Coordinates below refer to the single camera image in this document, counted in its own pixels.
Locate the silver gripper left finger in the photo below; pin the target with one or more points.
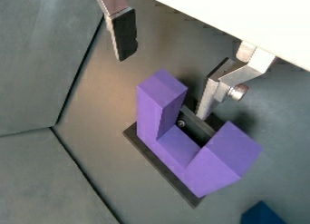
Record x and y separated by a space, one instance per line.
122 26

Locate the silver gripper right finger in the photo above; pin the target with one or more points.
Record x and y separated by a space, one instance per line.
225 80

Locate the purple U-shaped block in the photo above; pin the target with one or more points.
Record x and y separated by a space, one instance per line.
205 167

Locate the blue U-shaped block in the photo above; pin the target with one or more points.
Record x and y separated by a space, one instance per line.
259 214

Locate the black angle bracket fixture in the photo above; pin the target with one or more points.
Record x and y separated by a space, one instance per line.
183 143

